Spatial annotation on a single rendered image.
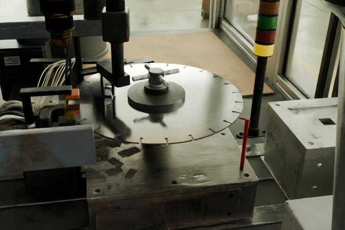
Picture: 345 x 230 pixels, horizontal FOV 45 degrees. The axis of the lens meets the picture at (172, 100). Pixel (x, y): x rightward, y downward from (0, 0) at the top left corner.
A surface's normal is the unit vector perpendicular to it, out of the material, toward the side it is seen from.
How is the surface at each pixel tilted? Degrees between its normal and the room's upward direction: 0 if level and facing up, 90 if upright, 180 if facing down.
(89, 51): 89
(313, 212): 0
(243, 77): 0
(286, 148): 90
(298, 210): 0
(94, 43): 89
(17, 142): 90
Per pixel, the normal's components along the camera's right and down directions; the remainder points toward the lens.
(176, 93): 0.11, -0.87
